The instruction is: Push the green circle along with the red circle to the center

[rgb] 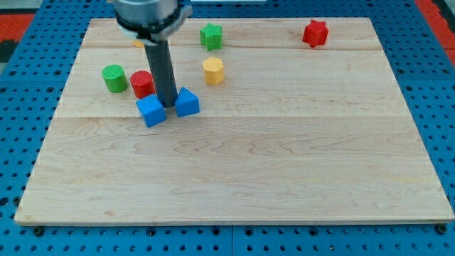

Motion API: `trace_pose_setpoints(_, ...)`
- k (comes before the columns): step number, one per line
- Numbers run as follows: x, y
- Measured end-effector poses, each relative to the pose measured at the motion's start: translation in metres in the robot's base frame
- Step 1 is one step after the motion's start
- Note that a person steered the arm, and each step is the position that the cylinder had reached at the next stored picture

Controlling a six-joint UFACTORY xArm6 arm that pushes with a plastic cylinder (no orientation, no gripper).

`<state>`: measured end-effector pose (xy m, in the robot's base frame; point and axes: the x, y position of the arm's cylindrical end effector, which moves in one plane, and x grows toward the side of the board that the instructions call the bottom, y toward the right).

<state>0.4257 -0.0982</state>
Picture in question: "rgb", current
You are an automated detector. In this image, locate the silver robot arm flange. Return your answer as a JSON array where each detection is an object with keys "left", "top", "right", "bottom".
[{"left": 113, "top": 0, "right": 193, "bottom": 46}]

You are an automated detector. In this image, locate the red star block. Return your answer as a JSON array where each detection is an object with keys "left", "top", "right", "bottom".
[{"left": 302, "top": 19, "right": 329, "bottom": 48}]

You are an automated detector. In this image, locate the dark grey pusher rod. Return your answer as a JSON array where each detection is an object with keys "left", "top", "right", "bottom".
[{"left": 144, "top": 41, "right": 178, "bottom": 108}]

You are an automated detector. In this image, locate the yellow block behind arm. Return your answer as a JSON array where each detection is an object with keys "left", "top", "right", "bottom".
[{"left": 132, "top": 41, "right": 144, "bottom": 48}]

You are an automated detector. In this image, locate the blue cube block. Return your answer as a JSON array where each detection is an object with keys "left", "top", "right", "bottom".
[{"left": 136, "top": 94, "right": 166, "bottom": 127}]

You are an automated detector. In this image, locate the green star block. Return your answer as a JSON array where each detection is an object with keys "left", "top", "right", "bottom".
[{"left": 200, "top": 23, "right": 223, "bottom": 51}]

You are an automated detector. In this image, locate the blue triangular prism block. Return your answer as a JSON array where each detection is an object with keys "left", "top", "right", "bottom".
[{"left": 175, "top": 87, "right": 200, "bottom": 117}]

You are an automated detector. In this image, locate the green cylinder block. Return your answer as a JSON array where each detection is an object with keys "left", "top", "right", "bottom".
[{"left": 102, "top": 64, "right": 128, "bottom": 93}]

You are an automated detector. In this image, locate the red cylinder block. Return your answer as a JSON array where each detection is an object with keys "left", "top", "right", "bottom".
[{"left": 130, "top": 70, "right": 156, "bottom": 99}]

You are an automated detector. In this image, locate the yellow hexagon block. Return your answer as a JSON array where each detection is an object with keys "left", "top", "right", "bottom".
[{"left": 203, "top": 57, "right": 225, "bottom": 85}]

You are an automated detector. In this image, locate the light wooden board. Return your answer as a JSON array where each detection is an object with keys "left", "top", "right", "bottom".
[{"left": 14, "top": 18, "right": 454, "bottom": 226}]

